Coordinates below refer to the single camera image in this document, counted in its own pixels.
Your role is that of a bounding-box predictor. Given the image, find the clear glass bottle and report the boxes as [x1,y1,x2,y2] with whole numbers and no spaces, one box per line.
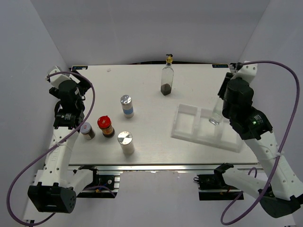
[209,98,223,126]

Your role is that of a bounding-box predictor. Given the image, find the blue label silver cap shaker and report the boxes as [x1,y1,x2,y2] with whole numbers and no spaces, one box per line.
[120,95,134,118]

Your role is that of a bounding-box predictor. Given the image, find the glass bottle with dark sauce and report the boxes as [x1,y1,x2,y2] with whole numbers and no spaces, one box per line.
[160,54,174,96]

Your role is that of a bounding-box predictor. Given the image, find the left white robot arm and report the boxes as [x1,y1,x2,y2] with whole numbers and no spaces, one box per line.
[27,69,100,213]

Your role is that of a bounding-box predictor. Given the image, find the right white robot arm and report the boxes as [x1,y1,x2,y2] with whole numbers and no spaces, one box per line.
[214,73,303,218]

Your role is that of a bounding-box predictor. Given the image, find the small brown spice jar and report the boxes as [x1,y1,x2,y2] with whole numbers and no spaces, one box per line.
[80,122,95,140]

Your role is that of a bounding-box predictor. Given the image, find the red lid sauce jar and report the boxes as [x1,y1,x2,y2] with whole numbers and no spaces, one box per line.
[97,115,115,138]

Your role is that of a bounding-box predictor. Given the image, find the right blue corner sticker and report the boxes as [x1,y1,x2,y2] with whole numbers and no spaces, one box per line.
[212,64,229,68]

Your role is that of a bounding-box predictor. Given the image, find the blue corner sticker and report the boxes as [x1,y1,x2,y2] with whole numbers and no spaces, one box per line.
[212,64,229,68]
[71,66,88,70]

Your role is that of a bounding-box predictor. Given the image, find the left blue corner sticker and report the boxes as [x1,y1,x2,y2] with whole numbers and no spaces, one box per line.
[71,66,88,70]

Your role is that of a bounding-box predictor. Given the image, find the white three-slot organizer tray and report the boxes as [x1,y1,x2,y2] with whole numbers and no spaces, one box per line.
[171,104,243,153]

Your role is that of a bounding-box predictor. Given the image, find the white silver cap shaker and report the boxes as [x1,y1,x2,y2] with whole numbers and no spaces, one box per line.
[117,131,135,155]

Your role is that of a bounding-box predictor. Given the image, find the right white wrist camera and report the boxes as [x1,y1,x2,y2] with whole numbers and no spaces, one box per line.
[232,62,258,84]

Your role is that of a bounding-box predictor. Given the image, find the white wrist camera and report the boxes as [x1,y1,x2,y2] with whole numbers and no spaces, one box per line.
[45,66,70,88]
[232,62,258,84]

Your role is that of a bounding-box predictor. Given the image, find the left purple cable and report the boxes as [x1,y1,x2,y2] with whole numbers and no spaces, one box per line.
[6,71,96,225]

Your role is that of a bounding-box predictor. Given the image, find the purple cable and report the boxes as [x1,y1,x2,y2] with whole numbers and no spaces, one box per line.
[220,60,300,225]
[6,71,96,225]

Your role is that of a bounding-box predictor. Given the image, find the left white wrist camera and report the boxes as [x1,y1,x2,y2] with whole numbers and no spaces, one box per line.
[45,66,70,88]

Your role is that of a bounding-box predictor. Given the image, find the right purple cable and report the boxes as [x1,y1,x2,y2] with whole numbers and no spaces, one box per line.
[220,60,300,225]

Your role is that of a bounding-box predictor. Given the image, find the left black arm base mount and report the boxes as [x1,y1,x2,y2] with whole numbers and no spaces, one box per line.
[69,165,120,199]

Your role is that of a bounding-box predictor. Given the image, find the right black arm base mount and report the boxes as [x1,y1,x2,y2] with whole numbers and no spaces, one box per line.
[193,175,240,201]

